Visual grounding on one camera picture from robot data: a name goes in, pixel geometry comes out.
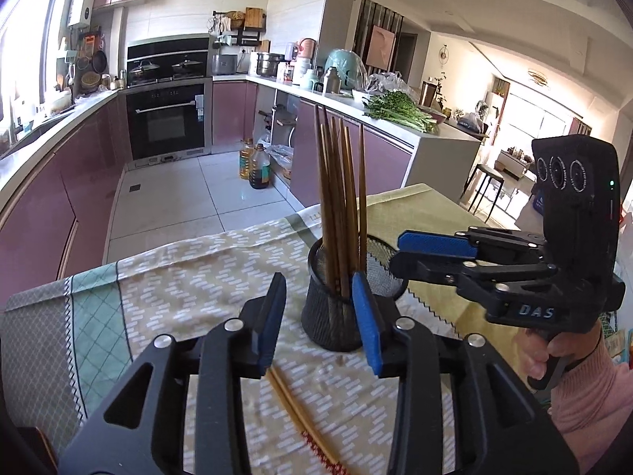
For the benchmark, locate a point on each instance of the yellow cooking oil bottle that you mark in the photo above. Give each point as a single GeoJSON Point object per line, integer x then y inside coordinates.
{"type": "Point", "coordinates": [246, 161]}

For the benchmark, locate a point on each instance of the person's right forearm pink sleeve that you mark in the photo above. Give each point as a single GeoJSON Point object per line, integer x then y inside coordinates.
{"type": "Point", "coordinates": [588, 405]}

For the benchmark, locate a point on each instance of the person's right hand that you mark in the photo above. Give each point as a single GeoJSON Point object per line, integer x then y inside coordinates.
{"type": "Point", "coordinates": [534, 356]}

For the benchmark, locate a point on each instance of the wooden cutting board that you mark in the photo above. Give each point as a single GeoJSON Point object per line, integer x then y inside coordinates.
{"type": "Point", "coordinates": [254, 18]}

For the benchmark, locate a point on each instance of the black built-in oven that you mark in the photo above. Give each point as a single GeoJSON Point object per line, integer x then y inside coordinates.
{"type": "Point", "coordinates": [165, 123]}

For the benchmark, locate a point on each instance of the black pot with glass lid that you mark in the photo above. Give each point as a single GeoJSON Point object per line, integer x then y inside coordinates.
{"type": "Point", "coordinates": [187, 68]}
{"type": "Point", "coordinates": [145, 70]}

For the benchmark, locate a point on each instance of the pink electric kettle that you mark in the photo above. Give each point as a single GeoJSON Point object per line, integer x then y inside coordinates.
{"type": "Point", "coordinates": [307, 48]}

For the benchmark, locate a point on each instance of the wall clock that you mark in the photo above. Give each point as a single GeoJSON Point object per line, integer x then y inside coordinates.
{"type": "Point", "coordinates": [444, 54]}

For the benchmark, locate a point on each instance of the silver rice cooker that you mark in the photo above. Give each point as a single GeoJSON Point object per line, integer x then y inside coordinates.
{"type": "Point", "coordinates": [225, 64]}

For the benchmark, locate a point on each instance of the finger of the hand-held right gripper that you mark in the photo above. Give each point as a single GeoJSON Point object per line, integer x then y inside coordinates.
{"type": "Point", "coordinates": [435, 243]}
{"type": "Point", "coordinates": [425, 267]}

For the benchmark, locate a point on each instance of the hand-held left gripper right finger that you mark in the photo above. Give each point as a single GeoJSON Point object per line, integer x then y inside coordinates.
{"type": "Point", "coordinates": [368, 326]}

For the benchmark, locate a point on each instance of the black mesh utensil holder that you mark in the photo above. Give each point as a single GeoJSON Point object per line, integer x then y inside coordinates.
{"type": "Point", "coordinates": [326, 316]}

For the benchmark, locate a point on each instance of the pink bowl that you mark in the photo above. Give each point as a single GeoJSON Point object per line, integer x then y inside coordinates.
{"type": "Point", "coordinates": [436, 116]}

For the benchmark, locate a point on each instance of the printed patterned tablecloth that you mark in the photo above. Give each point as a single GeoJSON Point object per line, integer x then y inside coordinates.
{"type": "Point", "coordinates": [198, 282]}

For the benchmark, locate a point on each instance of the black stool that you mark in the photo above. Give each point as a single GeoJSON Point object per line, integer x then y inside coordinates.
{"type": "Point", "coordinates": [487, 170]}

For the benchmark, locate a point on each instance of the pink wall picture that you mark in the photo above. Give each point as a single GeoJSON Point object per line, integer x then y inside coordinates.
{"type": "Point", "coordinates": [381, 45]}

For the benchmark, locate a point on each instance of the single wooden chopstick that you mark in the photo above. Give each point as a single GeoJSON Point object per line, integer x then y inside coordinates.
{"type": "Point", "coordinates": [302, 405]}

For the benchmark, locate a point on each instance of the black wall rack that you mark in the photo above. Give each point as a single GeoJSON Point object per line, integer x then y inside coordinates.
{"type": "Point", "coordinates": [242, 37]}

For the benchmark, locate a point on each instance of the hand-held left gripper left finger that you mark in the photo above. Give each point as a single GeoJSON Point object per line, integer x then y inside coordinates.
{"type": "Point", "coordinates": [269, 321]}

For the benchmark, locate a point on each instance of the kitchen window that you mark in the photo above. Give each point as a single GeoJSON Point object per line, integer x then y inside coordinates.
{"type": "Point", "coordinates": [24, 34]}

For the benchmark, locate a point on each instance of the dark slatted room divider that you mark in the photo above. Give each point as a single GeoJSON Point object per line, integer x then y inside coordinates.
{"type": "Point", "coordinates": [360, 34]}

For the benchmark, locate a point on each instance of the stainless steel stock pot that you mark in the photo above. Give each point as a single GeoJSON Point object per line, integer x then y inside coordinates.
{"type": "Point", "coordinates": [270, 65]}

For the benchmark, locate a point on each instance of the dark cooking oil bottle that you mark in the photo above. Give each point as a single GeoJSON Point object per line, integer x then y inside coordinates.
{"type": "Point", "coordinates": [260, 168]}

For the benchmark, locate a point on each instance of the bunch of green vegetables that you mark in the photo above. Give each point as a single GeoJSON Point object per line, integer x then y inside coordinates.
{"type": "Point", "coordinates": [400, 111]}

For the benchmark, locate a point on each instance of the white bottle red label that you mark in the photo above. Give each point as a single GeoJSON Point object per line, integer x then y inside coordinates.
{"type": "Point", "coordinates": [287, 72]}

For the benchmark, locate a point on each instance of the hanging black frying pan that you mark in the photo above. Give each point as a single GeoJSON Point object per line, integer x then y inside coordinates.
{"type": "Point", "coordinates": [99, 61]}

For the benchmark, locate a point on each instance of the clear plastic bag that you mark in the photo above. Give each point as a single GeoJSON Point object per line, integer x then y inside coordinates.
{"type": "Point", "coordinates": [388, 83]}

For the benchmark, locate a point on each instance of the pair of chopsticks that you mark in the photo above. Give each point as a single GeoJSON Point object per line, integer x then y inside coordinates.
{"type": "Point", "coordinates": [292, 408]}

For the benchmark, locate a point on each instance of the pink lower kitchen cabinets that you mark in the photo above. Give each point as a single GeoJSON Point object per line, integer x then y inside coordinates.
{"type": "Point", "coordinates": [376, 158]}
{"type": "Point", "coordinates": [64, 188]}

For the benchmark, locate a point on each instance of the steel thermos flask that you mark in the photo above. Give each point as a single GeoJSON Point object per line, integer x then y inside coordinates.
{"type": "Point", "coordinates": [332, 81]}

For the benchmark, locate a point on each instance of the bundle of wooden chopsticks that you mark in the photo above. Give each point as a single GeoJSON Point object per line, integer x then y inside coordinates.
{"type": "Point", "coordinates": [340, 198]}

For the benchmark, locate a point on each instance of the black range hood panel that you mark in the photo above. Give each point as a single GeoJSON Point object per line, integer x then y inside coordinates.
{"type": "Point", "coordinates": [168, 50]}

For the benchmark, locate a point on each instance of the white jar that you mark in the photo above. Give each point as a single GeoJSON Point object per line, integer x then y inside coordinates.
{"type": "Point", "coordinates": [302, 70]}

